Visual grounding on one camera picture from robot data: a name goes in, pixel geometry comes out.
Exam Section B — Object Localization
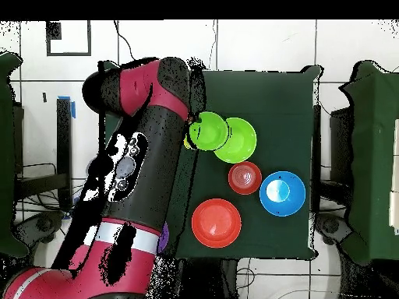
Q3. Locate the tangle of black cables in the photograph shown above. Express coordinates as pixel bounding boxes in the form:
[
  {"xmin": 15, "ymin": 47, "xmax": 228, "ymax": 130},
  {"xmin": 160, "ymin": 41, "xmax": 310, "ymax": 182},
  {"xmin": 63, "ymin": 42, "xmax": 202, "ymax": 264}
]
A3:
[{"xmin": 15, "ymin": 181, "xmax": 85, "ymax": 219}]

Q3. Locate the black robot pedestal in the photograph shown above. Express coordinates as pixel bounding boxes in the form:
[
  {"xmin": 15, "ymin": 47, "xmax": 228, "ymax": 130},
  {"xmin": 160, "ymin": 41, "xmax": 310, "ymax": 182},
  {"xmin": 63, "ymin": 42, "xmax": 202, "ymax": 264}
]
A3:
[{"xmin": 174, "ymin": 258, "xmax": 238, "ymax": 299}]

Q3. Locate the dark green tablecloth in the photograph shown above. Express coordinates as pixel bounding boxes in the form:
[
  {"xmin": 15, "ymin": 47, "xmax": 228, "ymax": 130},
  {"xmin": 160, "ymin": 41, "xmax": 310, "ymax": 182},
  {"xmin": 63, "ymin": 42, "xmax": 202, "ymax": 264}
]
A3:
[{"xmin": 98, "ymin": 60, "xmax": 322, "ymax": 261}]

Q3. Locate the large orange bowl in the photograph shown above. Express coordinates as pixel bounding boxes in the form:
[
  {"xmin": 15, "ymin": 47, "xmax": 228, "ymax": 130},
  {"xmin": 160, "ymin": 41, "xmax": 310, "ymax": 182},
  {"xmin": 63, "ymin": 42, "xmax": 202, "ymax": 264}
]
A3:
[{"xmin": 191, "ymin": 198, "xmax": 243, "ymax": 249}]

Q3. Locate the blue bowl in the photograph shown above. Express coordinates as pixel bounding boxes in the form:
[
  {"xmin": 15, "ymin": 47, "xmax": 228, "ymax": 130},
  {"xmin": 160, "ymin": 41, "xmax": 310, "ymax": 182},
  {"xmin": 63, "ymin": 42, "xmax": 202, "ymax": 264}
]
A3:
[{"xmin": 259, "ymin": 171, "xmax": 307, "ymax": 217}]

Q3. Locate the small orange bowl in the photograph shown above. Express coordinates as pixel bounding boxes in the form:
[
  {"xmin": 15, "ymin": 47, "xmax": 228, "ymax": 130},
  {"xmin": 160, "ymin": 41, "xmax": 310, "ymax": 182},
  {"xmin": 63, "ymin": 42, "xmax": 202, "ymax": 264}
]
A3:
[{"xmin": 228, "ymin": 160, "xmax": 263, "ymax": 196}]

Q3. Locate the black office chair base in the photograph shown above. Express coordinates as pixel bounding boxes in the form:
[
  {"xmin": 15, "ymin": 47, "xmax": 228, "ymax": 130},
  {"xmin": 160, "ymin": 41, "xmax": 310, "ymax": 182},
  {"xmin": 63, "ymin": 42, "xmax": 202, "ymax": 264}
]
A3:
[{"xmin": 13, "ymin": 211, "xmax": 65, "ymax": 247}]

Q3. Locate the blue tape strip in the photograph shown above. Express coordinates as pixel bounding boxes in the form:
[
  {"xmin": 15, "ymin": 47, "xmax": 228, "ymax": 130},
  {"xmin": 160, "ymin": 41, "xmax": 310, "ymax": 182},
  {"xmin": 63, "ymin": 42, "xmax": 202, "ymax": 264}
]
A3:
[{"xmin": 58, "ymin": 95, "xmax": 76, "ymax": 119}]

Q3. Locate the black metal stand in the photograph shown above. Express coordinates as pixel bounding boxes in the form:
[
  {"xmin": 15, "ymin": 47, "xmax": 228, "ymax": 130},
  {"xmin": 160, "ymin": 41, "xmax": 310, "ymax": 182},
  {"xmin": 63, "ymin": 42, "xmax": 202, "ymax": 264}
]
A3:
[{"xmin": 14, "ymin": 98, "xmax": 73, "ymax": 211}]

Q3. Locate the black floor cable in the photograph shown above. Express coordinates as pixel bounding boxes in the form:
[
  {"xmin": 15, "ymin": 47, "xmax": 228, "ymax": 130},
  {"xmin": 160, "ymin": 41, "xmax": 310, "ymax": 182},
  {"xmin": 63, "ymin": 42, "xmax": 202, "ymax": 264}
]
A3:
[{"xmin": 112, "ymin": 20, "xmax": 138, "ymax": 62}]

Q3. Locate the black square floor frame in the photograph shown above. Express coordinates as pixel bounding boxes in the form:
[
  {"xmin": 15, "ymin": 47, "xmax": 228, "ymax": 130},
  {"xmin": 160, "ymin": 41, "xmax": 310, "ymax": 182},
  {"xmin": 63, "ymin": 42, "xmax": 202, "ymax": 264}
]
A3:
[{"xmin": 45, "ymin": 20, "xmax": 92, "ymax": 57}]

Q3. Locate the large purple bowl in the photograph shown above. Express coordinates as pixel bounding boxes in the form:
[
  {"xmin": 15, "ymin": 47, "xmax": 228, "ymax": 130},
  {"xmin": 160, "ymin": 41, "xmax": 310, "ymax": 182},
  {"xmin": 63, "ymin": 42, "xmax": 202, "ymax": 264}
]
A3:
[{"xmin": 157, "ymin": 221, "xmax": 170, "ymax": 254}]

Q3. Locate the small green bowl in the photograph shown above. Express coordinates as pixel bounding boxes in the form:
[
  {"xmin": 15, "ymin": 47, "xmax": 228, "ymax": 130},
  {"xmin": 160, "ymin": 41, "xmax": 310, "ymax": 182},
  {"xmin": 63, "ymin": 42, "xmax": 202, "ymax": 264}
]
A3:
[{"xmin": 189, "ymin": 111, "xmax": 231, "ymax": 153}]

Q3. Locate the large green bowl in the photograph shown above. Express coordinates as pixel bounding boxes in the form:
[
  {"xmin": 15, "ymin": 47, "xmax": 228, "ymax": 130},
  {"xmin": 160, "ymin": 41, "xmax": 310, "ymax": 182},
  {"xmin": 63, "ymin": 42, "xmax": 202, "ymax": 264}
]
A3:
[{"xmin": 213, "ymin": 117, "xmax": 258, "ymax": 165}]

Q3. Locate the black box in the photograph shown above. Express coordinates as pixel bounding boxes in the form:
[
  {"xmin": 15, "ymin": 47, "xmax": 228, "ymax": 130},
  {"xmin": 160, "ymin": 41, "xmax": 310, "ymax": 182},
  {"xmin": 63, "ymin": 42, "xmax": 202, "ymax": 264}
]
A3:
[{"xmin": 329, "ymin": 107, "xmax": 354, "ymax": 188}]

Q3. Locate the green cloth side table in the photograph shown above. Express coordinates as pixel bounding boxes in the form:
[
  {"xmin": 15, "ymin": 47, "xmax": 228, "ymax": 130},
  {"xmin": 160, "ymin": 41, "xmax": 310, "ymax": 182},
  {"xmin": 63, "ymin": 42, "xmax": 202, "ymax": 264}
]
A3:
[
  {"xmin": 0, "ymin": 51, "xmax": 29, "ymax": 258},
  {"xmin": 339, "ymin": 60, "xmax": 399, "ymax": 266}
]

